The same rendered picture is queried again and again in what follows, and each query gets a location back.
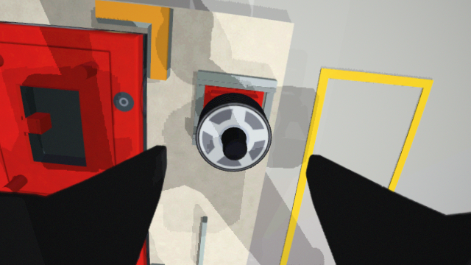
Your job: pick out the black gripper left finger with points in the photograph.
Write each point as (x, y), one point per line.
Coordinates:
(103, 220)

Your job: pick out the black wheel with white hub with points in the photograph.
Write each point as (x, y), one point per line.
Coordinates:
(233, 110)

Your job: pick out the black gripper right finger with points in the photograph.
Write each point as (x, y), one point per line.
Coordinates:
(368, 224)

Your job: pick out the yellow rectangular outline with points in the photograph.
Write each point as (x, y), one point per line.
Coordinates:
(425, 84)

